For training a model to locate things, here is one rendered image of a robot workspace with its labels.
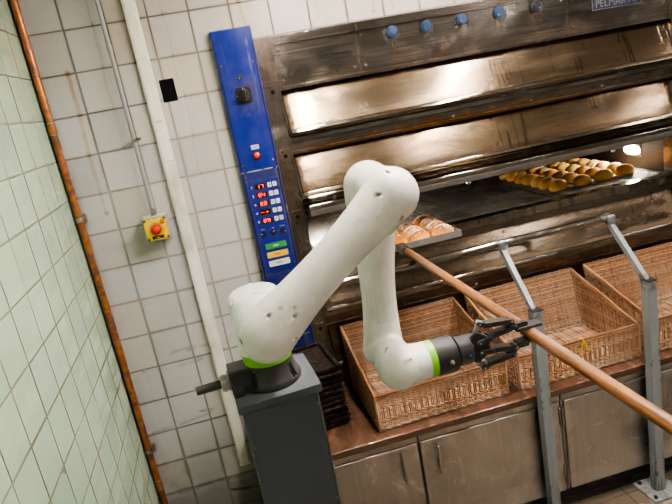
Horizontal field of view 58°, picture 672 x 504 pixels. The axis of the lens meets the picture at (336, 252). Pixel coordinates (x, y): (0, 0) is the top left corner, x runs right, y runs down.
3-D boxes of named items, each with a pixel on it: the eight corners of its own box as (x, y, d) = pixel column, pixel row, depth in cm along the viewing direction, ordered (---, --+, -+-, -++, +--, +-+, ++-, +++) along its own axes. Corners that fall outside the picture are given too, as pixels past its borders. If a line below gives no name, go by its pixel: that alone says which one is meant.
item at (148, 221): (148, 240, 246) (141, 216, 244) (173, 234, 248) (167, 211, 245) (146, 244, 239) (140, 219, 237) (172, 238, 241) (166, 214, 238)
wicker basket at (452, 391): (347, 380, 277) (336, 325, 270) (461, 349, 287) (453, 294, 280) (378, 434, 231) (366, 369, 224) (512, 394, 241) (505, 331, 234)
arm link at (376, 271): (357, 241, 145) (401, 234, 147) (345, 232, 156) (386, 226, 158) (371, 379, 154) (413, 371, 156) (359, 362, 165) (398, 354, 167)
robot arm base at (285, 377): (201, 413, 142) (195, 391, 140) (197, 387, 156) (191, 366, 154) (307, 381, 147) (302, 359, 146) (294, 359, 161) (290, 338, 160)
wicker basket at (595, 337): (468, 347, 287) (461, 293, 280) (575, 318, 296) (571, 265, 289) (520, 393, 241) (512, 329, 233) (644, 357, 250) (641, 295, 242)
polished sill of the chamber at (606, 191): (312, 262, 270) (311, 254, 268) (666, 179, 298) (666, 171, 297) (315, 266, 264) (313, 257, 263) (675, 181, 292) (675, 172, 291)
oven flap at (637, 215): (326, 312, 269) (315, 268, 271) (677, 225, 297) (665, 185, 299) (327, 312, 264) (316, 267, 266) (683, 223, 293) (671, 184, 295)
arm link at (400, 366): (389, 403, 142) (382, 361, 139) (373, 381, 154) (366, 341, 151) (444, 387, 145) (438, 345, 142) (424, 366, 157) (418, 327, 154)
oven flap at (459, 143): (303, 199, 255) (292, 153, 257) (673, 118, 284) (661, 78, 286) (304, 196, 251) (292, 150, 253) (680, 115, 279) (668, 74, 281)
